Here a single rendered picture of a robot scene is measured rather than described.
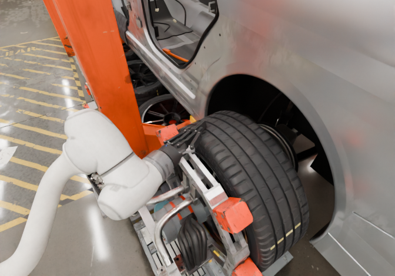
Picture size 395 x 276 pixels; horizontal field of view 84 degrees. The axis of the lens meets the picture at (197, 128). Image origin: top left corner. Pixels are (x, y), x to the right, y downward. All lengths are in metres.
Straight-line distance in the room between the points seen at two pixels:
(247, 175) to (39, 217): 0.57
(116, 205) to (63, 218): 1.61
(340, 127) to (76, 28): 0.85
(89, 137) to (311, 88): 0.61
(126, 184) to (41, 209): 0.22
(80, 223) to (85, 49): 1.50
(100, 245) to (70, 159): 1.41
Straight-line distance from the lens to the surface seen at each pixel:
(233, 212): 0.66
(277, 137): 1.07
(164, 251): 0.78
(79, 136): 0.58
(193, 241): 0.75
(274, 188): 0.77
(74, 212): 2.15
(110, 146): 0.57
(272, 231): 0.81
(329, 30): 0.66
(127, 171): 0.58
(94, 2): 0.86
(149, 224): 0.84
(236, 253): 0.81
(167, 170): 0.64
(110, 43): 0.91
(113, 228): 1.97
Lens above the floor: 1.76
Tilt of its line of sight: 46 degrees down
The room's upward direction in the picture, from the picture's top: straight up
